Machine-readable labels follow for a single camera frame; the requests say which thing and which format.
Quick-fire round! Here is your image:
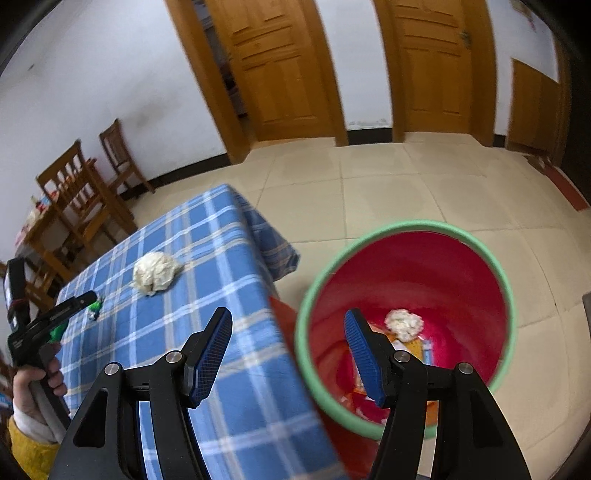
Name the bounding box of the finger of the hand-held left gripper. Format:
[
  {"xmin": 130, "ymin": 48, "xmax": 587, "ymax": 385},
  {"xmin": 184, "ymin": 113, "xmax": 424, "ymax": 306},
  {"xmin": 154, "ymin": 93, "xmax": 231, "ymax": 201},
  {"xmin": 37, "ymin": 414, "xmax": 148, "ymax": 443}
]
[{"xmin": 55, "ymin": 290, "xmax": 99, "ymax": 320}]

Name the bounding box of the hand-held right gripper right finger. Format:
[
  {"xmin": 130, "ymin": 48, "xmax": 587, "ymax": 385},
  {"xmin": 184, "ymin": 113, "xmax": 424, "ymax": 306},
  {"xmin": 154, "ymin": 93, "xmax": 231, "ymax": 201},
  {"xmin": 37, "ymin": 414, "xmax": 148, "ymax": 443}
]
[{"xmin": 344, "ymin": 308, "xmax": 533, "ymax": 480}]

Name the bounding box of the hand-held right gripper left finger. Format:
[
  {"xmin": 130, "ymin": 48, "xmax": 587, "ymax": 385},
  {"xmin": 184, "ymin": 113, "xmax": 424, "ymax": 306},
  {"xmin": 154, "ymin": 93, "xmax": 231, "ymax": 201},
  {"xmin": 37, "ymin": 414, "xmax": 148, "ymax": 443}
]
[{"xmin": 48, "ymin": 307, "xmax": 233, "ymax": 480}]

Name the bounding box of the orange bag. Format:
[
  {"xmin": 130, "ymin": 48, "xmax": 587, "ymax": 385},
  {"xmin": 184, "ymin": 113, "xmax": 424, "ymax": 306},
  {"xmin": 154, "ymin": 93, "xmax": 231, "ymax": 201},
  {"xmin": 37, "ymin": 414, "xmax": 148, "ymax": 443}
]
[{"xmin": 351, "ymin": 383, "xmax": 439, "ymax": 428}]

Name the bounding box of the red bucket with green rim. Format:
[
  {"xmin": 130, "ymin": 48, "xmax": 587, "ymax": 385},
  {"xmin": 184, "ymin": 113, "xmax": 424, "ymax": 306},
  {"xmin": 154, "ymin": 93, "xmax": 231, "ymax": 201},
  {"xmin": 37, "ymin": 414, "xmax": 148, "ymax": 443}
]
[{"xmin": 269, "ymin": 220, "xmax": 515, "ymax": 480}]

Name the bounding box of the person's left forearm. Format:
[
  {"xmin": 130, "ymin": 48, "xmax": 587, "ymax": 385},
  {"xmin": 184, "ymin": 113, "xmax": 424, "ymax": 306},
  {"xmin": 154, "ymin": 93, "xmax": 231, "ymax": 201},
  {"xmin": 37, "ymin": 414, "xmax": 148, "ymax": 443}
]
[{"xmin": 7, "ymin": 406, "xmax": 63, "ymax": 480}]

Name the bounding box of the person's left hand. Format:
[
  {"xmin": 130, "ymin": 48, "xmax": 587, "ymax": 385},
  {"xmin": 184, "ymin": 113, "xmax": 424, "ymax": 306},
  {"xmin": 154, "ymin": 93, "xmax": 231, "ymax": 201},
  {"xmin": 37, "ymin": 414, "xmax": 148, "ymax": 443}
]
[{"xmin": 13, "ymin": 356, "xmax": 66, "ymax": 422}]

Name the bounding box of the orange snack packet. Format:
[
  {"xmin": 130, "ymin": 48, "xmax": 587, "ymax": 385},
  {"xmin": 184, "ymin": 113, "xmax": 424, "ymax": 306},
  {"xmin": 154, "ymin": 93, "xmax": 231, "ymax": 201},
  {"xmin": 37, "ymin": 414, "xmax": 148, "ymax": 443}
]
[{"xmin": 390, "ymin": 335, "xmax": 435, "ymax": 365}]

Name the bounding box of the small white paper ball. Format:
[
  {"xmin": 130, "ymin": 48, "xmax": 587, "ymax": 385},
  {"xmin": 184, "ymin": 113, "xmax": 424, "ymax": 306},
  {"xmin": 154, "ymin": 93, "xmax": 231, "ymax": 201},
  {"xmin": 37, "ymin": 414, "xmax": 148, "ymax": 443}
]
[{"xmin": 385, "ymin": 308, "xmax": 424, "ymax": 343}]

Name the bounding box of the crumpled white paper ball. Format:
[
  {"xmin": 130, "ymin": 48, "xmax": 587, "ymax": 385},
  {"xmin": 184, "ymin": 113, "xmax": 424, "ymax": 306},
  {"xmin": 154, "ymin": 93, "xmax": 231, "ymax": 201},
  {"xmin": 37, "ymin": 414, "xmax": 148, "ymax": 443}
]
[{"xmin": 132, "ymin": 252, "xmax": 184, "ymax": 296}]

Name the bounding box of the blue plaid tablecloth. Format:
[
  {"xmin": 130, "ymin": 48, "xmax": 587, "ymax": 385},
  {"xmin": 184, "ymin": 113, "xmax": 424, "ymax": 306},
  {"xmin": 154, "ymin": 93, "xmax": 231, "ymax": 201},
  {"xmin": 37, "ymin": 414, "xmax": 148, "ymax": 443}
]
[{"xmin": 54, "ymin": 184, "xmax": 352, "ymax": 480}]

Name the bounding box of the large wooden chair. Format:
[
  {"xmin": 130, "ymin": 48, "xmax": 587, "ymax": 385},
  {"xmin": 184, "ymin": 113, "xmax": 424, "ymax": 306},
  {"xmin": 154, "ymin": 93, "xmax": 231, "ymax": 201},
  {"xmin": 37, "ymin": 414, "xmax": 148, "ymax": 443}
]
[{"xmin": 36, "ymin": 140, "xmax": 139, "ymax": 259}]

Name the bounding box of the small wooden chair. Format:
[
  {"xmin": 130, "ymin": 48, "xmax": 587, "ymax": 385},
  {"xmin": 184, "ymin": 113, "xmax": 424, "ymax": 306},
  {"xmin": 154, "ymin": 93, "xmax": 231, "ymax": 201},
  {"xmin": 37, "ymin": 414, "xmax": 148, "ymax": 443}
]
[{"xmin": 99, "ymin": 119, "xmax": 155, "ymax": 199}]

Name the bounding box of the red doormat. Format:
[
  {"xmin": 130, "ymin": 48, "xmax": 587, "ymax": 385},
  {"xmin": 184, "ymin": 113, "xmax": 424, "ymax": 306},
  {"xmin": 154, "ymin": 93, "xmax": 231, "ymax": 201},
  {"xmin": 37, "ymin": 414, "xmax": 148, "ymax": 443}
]
[{"xmin": 551, "ymin": 166, "xmax": 591, "ymax": 213}]

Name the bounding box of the open wooden door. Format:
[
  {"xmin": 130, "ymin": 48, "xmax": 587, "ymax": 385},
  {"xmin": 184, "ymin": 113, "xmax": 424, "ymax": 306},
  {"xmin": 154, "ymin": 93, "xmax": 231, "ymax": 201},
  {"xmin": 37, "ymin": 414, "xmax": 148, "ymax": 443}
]
[{"xmin": 205, "ymin": 0, "xmax": 335, "ymax": 141}]

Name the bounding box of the closed wooden door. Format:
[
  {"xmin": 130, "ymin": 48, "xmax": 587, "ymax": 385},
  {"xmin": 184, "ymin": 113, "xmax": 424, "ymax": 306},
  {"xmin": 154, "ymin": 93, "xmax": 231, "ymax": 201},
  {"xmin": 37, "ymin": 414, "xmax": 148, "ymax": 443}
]
[{"xmin": 392, "ymin": 0, "xmax": 474, "ymax": 132}]

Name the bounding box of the wooden door frame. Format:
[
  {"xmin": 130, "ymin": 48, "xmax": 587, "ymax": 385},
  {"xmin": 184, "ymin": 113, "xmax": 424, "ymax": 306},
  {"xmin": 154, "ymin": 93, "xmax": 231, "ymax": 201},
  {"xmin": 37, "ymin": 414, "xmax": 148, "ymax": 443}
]
[
  {"xmin": 373, "ymin": 0, "xmax": 497, "ymax": 147},
  {"xmin": 165, "ymin": 0, "xmax": 349, "ymax": 164}
]

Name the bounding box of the low wooden wall panel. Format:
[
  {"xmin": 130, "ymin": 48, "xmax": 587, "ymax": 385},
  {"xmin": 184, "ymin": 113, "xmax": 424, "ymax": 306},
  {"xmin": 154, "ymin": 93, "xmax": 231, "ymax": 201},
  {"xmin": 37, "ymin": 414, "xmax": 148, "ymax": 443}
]
[{"xmin": 507, "ymin": 58, "xmax": 561, "ymax": 155}]

